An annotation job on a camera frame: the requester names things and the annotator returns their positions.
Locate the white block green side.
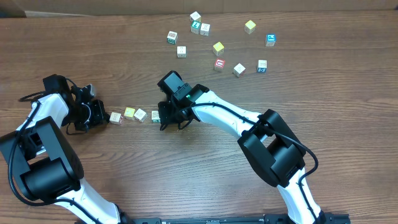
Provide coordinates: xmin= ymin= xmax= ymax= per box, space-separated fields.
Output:
xmin=151 ymin=111 xmax=160 ymax=123

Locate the white block red side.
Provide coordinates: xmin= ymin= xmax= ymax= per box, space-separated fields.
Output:
xmin=109 ymin=112 xmax=123 ymax=125

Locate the white block teal side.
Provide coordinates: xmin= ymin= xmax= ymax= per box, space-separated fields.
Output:
xmin=134 ymin=108 xmax=147 ymax=123

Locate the yellow block letter G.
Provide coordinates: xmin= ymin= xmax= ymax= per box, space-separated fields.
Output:
xmin=124 ymin=107 xmax=136 ymax=120

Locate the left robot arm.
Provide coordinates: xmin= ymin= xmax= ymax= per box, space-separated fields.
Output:
xmin=1 ymin=80 xmax=132 ymax=223

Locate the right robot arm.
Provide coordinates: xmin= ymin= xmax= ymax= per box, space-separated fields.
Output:
xmin=159 ymin=83 xmax=323 ymax=223

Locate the plain white wooden block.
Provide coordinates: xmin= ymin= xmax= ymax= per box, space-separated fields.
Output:
xmin=177 ymin=46 xmax=187 ymax=58

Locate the red letter wooden block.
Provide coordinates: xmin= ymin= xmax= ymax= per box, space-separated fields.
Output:
xmin=214 ymin=58 xmax=226 ymax=72

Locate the white block red edge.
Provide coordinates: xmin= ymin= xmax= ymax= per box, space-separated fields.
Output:
xmin=233 ymin=63 xmax=246 ymax=78

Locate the yellow top center block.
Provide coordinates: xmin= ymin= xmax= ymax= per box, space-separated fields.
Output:
xmin=213 ymin=42 xmax=224 ymax=56

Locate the yellow block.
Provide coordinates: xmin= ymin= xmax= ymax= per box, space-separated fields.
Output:
xmin=213 ymin=42 xmax=224 ymax=56
xmin=244 ymin=20 xmax=256 ymax=34

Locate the green sided picture block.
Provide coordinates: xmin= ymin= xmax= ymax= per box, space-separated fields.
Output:
xmin=167 ymin=31 xmax=178 ymax=45

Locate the green letter wooden block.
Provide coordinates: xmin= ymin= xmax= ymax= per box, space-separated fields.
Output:
xmin=190 ymin=21 xmax=201 ymax=34

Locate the white block beside green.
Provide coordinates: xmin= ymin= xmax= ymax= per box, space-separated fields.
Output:
xmin=200 ymin=23 xmax=210 ymax=36

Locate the white block blue side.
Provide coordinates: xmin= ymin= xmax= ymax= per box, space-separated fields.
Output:
xmin=257 ymin=60 xmax=267 ymax=73

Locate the top white wooden block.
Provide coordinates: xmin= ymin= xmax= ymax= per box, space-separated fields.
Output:
xmin=190 ymin=11 xmax=201 ymax=22

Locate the yellow top far block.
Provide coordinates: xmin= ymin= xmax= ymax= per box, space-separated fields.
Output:
xmin=244 ymin=20 xmax=256 ymax=34

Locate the blue letter P block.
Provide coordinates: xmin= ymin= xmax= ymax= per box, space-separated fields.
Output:
xmin=265 ymin=34 xmax=276 ymax=47

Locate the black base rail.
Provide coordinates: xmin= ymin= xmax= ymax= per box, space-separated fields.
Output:
xmin=122 ymin=213 xmax=351 ymax=224

